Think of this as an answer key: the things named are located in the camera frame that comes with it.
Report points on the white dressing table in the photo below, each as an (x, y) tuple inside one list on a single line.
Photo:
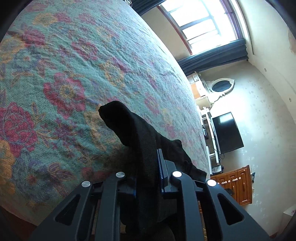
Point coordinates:
[(199, 92)]

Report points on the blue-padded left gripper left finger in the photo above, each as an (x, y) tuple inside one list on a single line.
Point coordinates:
[(90, 209)]

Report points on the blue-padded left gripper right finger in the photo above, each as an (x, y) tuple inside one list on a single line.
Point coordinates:
[(205, 211)]

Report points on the window with red frame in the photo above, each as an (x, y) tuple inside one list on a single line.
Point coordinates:
[(203, 24)]

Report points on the white oval vanity mirror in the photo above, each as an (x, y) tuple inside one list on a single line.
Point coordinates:
[(219, 88)]

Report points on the black flat television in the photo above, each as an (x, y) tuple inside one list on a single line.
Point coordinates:
[(227, 133)]

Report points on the blue right curtain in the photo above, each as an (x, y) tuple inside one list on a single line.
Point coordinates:
[(233, 52)]

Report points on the floral bedspread bed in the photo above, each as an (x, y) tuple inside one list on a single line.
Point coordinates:
[(62, 60)]

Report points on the white tv stand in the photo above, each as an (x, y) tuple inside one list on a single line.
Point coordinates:
[(212, 147)]

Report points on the blue curtain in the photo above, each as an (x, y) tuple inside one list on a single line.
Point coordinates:
[(233, 52), (143, 6)]

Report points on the black studded pants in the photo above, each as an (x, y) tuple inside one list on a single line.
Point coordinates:
[(143, 141)]

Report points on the wooden dresser cabinet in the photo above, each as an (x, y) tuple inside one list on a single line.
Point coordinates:
[(238, 183)]

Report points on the blue left curtain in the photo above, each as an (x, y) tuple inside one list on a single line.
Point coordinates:
[(143, 6)]

